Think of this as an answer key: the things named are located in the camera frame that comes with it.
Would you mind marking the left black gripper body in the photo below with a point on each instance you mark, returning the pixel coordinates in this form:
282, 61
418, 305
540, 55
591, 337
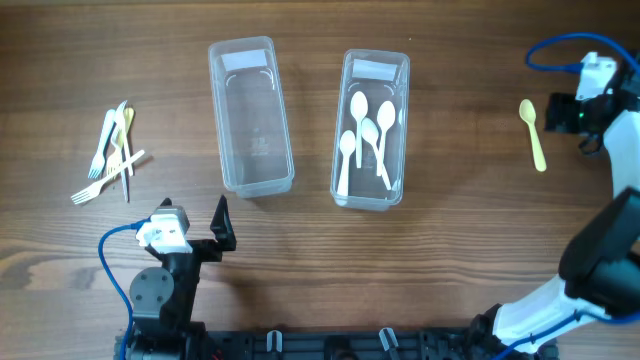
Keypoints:
189, 264

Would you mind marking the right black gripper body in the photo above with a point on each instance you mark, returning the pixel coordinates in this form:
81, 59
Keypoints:
572, 116

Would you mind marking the yellow plastic spoon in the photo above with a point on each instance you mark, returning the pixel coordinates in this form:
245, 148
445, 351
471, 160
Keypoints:
528, 114

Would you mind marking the white plastic spoon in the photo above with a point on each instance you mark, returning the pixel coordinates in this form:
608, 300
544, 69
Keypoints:
385, 118
370, 133
347, 146
359, 110

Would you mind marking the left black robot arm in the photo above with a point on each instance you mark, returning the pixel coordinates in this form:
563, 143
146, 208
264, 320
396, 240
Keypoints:
162, 298

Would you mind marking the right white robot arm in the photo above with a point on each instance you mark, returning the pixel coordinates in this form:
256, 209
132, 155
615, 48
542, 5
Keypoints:
598, 274

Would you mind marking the left clear plastic container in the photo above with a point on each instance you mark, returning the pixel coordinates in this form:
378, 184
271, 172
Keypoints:
250, 115

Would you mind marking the clear plastic container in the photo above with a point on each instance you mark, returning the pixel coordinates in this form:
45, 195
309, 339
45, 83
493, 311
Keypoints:
368, 167
250, 115

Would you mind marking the right clear plastic container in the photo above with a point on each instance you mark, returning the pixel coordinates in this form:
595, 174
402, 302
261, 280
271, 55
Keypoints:
368, 167

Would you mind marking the clear plastic fork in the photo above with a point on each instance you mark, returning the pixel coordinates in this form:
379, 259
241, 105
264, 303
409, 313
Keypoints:
123, 182

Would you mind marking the yellow plastic fork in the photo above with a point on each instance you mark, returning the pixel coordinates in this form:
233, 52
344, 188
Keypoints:
129, 116

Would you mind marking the white plastic fork crossing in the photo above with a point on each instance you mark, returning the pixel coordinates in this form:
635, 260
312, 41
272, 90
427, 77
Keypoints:
96, 187

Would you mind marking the white plastic fork left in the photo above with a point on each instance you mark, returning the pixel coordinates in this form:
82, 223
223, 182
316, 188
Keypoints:
98, 161

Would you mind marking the white plastic knife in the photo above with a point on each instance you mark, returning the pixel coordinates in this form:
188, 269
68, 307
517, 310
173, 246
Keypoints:
121, 133

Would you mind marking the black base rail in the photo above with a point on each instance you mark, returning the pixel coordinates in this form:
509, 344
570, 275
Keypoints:
428, 344

